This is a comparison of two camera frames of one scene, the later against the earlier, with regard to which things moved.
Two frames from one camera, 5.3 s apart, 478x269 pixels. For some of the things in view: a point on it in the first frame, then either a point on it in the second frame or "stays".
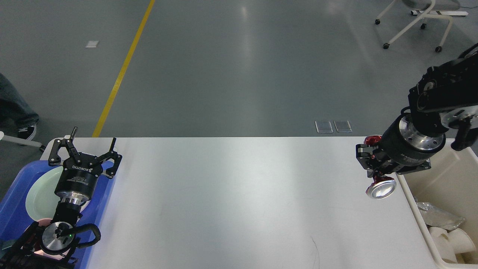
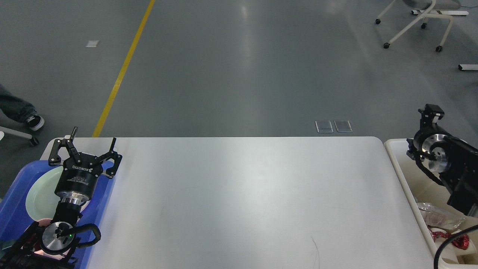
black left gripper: x=76 y=184 stays
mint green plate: x=41 y=200 stays
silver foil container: x=435 y=216 stays
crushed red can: x=382 y=187 -> x=462 y=241
